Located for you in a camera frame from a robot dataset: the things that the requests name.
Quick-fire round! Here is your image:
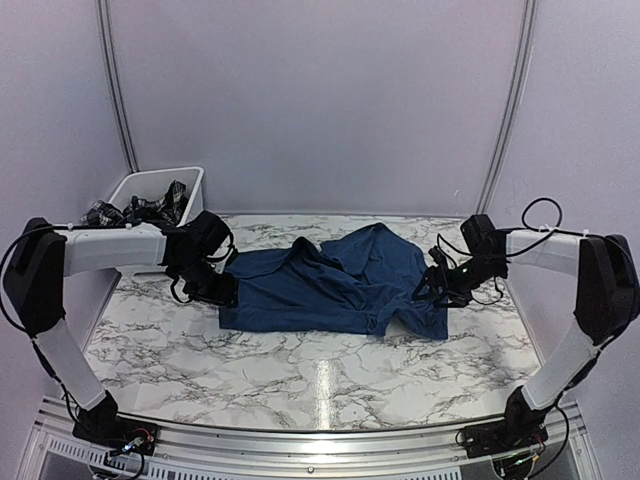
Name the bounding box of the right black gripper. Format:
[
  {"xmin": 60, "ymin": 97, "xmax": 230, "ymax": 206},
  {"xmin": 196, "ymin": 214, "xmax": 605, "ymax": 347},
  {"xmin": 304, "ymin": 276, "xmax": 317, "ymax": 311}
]
[{"xmin": 411, "ymin": 254, "xmax": 504, "ymax": 307}]

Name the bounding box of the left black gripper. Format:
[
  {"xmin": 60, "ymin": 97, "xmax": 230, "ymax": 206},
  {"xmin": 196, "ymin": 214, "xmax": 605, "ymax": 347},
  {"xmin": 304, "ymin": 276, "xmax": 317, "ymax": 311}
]
[{"xmin": 173, "ymin": 254, "xmax": 240, "ymax": 308}]

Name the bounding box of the blue t-shirt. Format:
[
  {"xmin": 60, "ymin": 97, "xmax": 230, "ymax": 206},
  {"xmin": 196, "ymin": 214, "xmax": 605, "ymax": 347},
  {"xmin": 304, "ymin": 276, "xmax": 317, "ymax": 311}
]
[{"xmin": 219, "ymin": 223, "xmax": 448, "ymax": 340}]

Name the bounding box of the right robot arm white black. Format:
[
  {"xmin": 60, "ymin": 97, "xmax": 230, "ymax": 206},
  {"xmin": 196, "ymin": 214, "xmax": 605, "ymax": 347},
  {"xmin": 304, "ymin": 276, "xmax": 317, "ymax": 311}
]
[{"xmin": 412, "ymin": 214, "xmax": 639, "ymax": 448}]

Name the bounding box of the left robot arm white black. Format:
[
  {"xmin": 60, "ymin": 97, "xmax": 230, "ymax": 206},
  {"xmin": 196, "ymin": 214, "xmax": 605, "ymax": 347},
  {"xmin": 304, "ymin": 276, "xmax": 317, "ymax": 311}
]
[{"xmin": 1, "ymin": 211, "xmax": 238, "ymax": 445}]

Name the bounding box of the white plastic laundry bin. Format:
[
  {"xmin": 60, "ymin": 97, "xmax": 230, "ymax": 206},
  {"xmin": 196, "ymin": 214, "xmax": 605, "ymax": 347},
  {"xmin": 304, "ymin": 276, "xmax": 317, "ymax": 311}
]
[{"xmin": 108, "ymin": 166, "xmax": 204, "ymax": 226}]

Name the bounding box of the plaid black white garment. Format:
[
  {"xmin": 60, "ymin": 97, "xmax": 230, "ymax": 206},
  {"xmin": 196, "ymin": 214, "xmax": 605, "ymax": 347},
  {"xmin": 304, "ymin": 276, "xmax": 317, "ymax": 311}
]
[{"xmin": 80, "ymin": 180, "xmax": 188, "ymax": 227}]

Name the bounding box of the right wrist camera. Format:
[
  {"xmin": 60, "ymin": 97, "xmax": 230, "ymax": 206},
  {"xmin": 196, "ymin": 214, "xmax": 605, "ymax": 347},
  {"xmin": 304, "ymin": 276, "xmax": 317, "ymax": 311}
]
[{"xmin": 428, "ymin": 246, "xmax": 449, "ymax": 269}]

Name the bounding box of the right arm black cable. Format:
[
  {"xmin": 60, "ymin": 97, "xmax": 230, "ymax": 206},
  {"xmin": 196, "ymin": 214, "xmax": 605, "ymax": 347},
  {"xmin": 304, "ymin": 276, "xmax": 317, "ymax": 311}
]
[{"xmin": 469, "ymin": 197, "xmax": 569, "ymax": 306}]

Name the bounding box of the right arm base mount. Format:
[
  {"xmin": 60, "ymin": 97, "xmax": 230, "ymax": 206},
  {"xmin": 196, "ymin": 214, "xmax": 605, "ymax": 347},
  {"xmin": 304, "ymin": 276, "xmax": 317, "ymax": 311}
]
[{"xmin": 455, "ymin": 420, "xmax": 548, "ymax": 459}]

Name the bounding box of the aluminium front rail frame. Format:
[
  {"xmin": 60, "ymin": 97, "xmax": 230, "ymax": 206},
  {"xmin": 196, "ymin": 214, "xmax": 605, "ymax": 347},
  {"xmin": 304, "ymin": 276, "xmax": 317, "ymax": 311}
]
[{"xmin": 19, "ymin": 394, "xmax": 601, "ymax": 480}]

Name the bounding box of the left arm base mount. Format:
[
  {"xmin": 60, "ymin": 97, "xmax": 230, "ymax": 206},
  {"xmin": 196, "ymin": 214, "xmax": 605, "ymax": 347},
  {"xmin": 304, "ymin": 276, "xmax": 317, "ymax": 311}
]
[{"xmin": 72, "ymin": 417, "xmax": 159, "ymax": 456}]

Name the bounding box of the right aluminium corner post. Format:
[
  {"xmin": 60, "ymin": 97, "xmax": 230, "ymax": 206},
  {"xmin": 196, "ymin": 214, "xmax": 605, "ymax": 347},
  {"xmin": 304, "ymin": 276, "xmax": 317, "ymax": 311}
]
[{"xmin": 475, "ymin": 0, "xmax": 539, "ymax": 214}]

